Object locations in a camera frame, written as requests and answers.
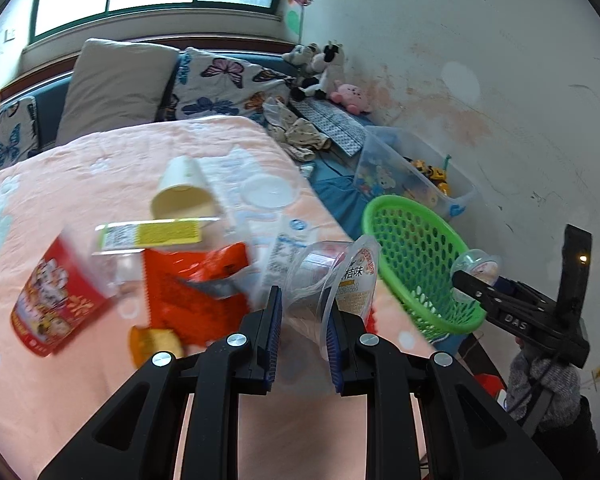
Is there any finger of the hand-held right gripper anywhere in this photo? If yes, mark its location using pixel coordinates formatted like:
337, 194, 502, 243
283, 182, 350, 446
452, 270, 512, 317
497, 276, 556, 311

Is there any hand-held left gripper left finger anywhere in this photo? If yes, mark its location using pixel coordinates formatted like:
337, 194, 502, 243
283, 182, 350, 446
37, 285, 284, 480

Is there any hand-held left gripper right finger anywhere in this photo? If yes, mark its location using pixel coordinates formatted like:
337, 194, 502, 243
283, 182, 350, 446
320, 302, 563, 480

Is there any small clear plastic capsule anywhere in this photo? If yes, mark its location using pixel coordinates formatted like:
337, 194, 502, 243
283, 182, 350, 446
450, 249, 503, 306

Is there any clear plastic labelled cup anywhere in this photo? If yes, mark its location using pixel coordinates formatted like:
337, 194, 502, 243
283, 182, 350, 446
285, 234, 382, 363

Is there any green plastic basket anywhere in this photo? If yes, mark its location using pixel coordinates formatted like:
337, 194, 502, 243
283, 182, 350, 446
361, 194, 488, 336

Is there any clear plastic lid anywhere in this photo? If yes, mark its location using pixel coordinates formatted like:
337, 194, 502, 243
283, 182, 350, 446
242, 174, 301, 210

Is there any white paper cup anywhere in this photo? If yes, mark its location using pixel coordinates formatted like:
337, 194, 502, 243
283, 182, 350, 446
150, 155, 223, 221

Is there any person's right forearm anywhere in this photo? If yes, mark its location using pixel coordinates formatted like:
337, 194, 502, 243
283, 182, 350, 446
507, 350, 600, 461

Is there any orange red snack bag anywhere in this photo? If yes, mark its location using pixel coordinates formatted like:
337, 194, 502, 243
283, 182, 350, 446
142, 241, 253, 348

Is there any red plastic item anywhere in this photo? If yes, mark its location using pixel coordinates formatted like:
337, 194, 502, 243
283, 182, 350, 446
472, 372, 506, 413

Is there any white wrapper with blue print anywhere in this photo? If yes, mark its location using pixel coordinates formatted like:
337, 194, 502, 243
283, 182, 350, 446
257, 217, 321, 291

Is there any yellow snack packet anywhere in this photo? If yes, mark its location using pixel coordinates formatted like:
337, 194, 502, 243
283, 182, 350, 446
129, 325, 185, 368

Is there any yellow toy vehicle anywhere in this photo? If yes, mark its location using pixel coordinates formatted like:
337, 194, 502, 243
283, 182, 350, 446
410, 157, 453, 196

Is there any blue bedsheet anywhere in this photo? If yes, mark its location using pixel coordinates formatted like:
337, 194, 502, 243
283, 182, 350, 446
300, 150, 376, 241

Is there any clear plastic storage bin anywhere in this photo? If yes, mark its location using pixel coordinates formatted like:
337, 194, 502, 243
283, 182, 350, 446
352, 127, 478, 223

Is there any crumpled beige clothing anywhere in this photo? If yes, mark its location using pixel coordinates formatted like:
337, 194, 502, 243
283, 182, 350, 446
262, 97, 333, 163

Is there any black white patterned box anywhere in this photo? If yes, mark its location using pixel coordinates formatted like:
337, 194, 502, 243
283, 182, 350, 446
292, 97, 368, 157

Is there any red instant noodle cup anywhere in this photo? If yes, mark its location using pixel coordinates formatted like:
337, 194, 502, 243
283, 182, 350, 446
10, 232, 113, 358

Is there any pink plush toy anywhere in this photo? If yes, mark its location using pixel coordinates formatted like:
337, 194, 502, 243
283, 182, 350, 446
328, 82, 373, 113

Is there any pink blanket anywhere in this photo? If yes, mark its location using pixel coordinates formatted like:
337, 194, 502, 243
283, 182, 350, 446
0, 115, 436, 480

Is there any large butterfly print pillow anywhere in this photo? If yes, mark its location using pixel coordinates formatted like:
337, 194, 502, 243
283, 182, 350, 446
157, 47, 293, 128

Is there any black white cow plush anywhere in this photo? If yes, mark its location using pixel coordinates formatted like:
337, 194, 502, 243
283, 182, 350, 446
290, 39, 348, 103

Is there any grey white plush toy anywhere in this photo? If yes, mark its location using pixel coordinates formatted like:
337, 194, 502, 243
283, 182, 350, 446
282, 42, 321, 66

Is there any beige pillow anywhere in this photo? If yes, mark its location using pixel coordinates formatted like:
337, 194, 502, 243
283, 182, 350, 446
55, 37, 181, 148

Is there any blue padded headboard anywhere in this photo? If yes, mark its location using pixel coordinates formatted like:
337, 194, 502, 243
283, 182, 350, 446
0, 52, 301, 153

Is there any small butterfly print pillow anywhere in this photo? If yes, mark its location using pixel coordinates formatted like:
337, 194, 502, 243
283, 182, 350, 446
0, 95, 38, 183

